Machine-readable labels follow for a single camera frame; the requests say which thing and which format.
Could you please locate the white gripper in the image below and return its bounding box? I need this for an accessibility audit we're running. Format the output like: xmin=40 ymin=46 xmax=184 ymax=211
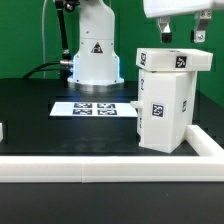
xmin=143 ymin=0 xmax=224 ymax=43

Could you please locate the white cabinet body box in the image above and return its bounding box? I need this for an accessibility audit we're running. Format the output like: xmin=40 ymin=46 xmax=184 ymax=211
xmin=139 ymin=69 xmax=197 ymax=153

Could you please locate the white cabinet top block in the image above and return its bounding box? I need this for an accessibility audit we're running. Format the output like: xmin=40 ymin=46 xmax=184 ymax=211
xmin=136 ymin=48 xmax=213 ymax=72

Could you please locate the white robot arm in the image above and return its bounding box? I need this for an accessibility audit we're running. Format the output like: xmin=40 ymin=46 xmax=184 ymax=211
xmin=68 ymin=0 xmax=224 ymax=86

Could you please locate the white base marker plate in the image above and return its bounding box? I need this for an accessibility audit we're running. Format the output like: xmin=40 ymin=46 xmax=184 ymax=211
xmin=50 ymin=102 xmax=137 ymax=117

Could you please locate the white L-shaped obstacle frame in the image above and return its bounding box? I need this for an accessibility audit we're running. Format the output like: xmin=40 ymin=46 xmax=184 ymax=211
xmin=0 ymin=125 xmax=224 ymax=183

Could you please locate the black cable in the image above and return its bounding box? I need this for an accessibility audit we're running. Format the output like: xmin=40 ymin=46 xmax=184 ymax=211
xmin=22 ymin=61 xmax=69 ymax=80

